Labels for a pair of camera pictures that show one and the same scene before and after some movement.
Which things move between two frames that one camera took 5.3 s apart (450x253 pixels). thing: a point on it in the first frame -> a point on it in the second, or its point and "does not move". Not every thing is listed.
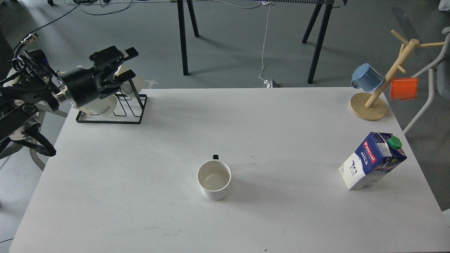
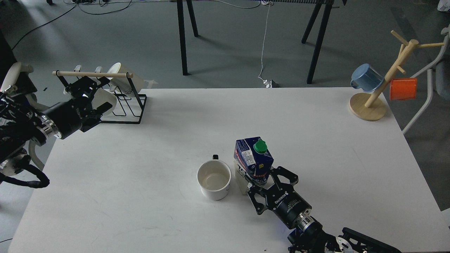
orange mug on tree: [403, 88] does not move
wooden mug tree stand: [368, 106] does not move
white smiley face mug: [214, 177] does not move
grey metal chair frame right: [446, 31] does not move
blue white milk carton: [379, 153] -> [252, 155]
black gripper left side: [81, 85] -> [78, 114]
